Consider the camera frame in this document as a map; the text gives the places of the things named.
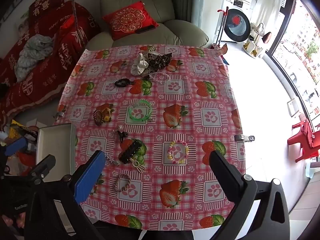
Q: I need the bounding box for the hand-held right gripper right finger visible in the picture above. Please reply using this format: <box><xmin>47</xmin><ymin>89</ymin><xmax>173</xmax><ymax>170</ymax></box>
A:
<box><xmin>209</xmin><ymin>150</ymin><xmax>290</xmax><ymax>240</ymax></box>

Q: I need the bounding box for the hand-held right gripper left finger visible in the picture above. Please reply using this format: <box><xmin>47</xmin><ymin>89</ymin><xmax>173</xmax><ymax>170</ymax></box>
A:
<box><xmin>24</xmin><ymin>150</ymin><xmax>107</xmax><ymax>240</ymax></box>

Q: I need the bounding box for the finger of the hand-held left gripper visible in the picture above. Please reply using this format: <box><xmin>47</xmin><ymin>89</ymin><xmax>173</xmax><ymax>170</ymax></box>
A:
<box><xmin>30</xmin><ymin>154</ymin><xmax>56</xmax><ymax>180</ymax></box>
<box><xmin>4</xmin><ymin>137</ymin><xmax>28</xmax><ymax>156</ymax></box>

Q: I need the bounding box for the white shallow tray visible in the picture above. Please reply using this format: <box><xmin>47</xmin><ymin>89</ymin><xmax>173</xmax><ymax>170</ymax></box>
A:
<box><xmin>36</xmin><ymin>123</ymin><xmax>78</xmax><ymax>180</ymax></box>

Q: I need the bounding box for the pastel bead bracelet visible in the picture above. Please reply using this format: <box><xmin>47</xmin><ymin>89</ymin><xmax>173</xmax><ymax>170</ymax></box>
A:
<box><xmin>168</xmin><ymin>140</ymin><xmax>189</xmax><ymax>165</ymax></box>

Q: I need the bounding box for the brown beaded hair tie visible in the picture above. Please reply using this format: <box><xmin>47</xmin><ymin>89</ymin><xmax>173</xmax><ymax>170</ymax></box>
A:
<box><xmin>93</xmin><ymin>109</ymin><xmax>105</xmax><ymax>126</ymax></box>

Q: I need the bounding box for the gold bead bracelet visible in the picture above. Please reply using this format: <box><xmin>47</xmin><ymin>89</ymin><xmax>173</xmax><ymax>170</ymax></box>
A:
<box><xmin>99</xmin><ymin>104</ymin><xmax>116</xmax><ymax>122</ymax></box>

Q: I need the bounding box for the green plastic bracelet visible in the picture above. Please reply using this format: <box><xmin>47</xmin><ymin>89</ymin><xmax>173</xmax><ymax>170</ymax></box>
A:
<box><xmin>128</xmin><ymin>99</ymin><xmax>153</xmax><ymax>123</ymax></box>

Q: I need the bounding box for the yellow packet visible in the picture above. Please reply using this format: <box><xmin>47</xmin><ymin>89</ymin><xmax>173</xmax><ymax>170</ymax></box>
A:
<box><xmin>9</xmin><ymin>119</ymin><xmax>27</xmax><ymax>138</ymax></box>

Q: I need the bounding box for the red bag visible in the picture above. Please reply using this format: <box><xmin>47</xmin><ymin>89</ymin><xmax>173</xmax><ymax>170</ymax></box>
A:
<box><xmin>17</xmin><ymin>152</ymin><xmax>38</xmax><ymax>176</ymax></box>

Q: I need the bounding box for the silver star hairpin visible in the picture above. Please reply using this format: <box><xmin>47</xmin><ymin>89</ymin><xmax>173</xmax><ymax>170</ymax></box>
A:
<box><xmin>104</xmin><ymin>152</ymin><xmax>120</xmax><ymax>166</ymax></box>

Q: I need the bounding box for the black beaded hair clip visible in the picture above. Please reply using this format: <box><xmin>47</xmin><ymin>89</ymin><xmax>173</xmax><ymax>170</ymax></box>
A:
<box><xmin>119</xmin><ymin>141</ymin><xmax>141</xmax><ymax>165</ymax></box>

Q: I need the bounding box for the red printed blanket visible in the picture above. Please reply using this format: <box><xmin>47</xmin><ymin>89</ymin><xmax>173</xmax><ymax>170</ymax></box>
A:
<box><xmin>0</xmin><ymin>0</ymin><xmax>101</xmax><ymax>124</ymax></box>

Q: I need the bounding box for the pink strawberry tablecloth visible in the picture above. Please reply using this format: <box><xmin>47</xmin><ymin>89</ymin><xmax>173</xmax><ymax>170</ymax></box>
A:
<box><xmin>56</xmin><ymin>44</ymin><xmax>247</xmax><ymax>231</ymax></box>

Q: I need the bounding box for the red plastic chair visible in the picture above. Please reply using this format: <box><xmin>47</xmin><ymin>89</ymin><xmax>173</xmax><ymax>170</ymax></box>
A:
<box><xmin>287</xmin><ymin>119</ymin><xmax>320</xmax><ymax>163</ymax></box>

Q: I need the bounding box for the light blue stool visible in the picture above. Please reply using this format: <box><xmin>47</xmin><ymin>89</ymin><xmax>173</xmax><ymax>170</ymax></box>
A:
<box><xmin>306</xmin><ymin>161</ymin><xmax>320</xmax><ymax>179</ymax></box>

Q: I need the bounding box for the crumpled grey-white cloth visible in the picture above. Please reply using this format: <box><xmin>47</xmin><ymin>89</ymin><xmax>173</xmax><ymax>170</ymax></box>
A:
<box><xmin>14</xmin><ymin>34</ymin><xmax>54</xmax><ymax>82</ymax></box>

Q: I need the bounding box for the white scrunchie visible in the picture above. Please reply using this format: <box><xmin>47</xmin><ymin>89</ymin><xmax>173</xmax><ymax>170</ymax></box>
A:
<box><xmin>131</xmin><ymin>52</ymin><xmax>151</xmax><ymax>76</ymax></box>

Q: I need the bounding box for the leopard print scrunchie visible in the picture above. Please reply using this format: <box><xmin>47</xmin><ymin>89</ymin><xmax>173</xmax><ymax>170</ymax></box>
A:
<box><xmin>146</xmin><ymin>52</ymin><xmax>173</xmax><ymax>70</ymax></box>

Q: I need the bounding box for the white storage rack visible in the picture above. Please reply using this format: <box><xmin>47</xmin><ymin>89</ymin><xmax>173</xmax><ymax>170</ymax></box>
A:
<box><xmin>243</xmin><ymin>22</ymin><xmax>266</xmax><ymax>60</ymax></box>

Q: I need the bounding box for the large window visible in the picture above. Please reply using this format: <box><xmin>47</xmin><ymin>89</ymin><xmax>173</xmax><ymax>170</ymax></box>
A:
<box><xmin>271</xmin><ymin>0</ymin><xmax>320</xmax><ymax>130</ymax></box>

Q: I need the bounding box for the red printed pillow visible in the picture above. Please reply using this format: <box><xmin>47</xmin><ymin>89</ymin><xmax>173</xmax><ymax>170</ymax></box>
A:
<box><xmin>28</xmin><ymin>0</ymin><xmax>67</xmax><ymax>18</ymax></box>

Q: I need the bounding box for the white washing machine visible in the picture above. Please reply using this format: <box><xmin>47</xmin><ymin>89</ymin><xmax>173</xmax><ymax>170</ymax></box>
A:
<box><xmin>221</xmin><ymin>0</ymin><xmax>252</xmax><ymax>43</ymax></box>

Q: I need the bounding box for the grey-green armchair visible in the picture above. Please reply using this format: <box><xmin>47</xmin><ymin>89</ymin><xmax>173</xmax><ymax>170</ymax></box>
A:
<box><xmin>86</xmin><ymin>0</ymin><xmax>209</xmax><ymax>50</ymax></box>

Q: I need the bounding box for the red embroidered cushion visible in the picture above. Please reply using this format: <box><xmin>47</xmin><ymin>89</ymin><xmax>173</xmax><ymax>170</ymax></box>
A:
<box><xmin>102</xmin><ymin>1</ymin><xmax>160</xmax><ymax>41</ymax></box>

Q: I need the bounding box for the white curtain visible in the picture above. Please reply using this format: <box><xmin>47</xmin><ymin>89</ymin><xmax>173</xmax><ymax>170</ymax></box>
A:
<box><xmin>250</xmin><ymin>0</ymin><xmax>288</xmax><ymax>33</ymax></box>

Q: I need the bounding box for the braided beige bracelet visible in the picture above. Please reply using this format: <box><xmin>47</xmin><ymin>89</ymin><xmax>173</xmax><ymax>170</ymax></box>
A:
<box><xmin>114</xmin><ymin>174</ymin><xmax>132</xmax><ymax>193</ymax></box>

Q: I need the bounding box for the small picture frame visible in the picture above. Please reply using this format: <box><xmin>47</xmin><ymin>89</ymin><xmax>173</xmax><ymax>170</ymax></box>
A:
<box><xmin>287</xmin><ymin>98</ymin><xmax>300</xmax><ymax>117</ymax></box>

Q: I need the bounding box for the black spiral hair tie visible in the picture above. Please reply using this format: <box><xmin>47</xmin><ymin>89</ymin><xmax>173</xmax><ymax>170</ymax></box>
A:
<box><xmin>114</xmin><ymin>78</ymin><xmax>135</xmax><ymax>87</ymax></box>

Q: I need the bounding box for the clear crystal bead bracelet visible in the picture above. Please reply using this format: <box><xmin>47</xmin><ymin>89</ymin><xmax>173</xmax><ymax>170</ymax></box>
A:
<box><xmin>143</xmin><ymin>72</ymin><xmax>171</xmax><ymax>85</ymax></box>

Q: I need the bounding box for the red handled mop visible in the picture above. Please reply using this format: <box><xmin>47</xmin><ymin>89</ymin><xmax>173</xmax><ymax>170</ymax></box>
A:
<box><xmin>211</xmin><ymin>7</ymin><xmax>230</xmax><ymax>50</ymax></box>

